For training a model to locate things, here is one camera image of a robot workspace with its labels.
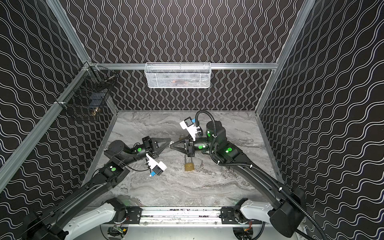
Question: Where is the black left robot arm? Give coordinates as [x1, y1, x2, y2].
[19, 137, 172, 240]

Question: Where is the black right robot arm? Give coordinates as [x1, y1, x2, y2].
[170, 118, 310, 239]

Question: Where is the long shackle brass padlock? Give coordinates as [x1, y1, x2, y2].
[184, 156, 195, 172]

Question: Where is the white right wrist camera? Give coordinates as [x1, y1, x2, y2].
[180, 117, 201, 141]

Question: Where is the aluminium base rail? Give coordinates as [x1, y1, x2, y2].
[59, 206, 304, 227]

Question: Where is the white mesh wall basket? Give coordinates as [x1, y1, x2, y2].
[144, 62, 212, 89]

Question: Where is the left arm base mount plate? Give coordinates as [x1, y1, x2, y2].
[116, 207, 143, 225]

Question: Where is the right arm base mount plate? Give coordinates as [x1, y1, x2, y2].
[219, 207, 262, 225]

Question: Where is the black wire wall basket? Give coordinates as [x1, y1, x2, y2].
[61, 66, 118, 122]

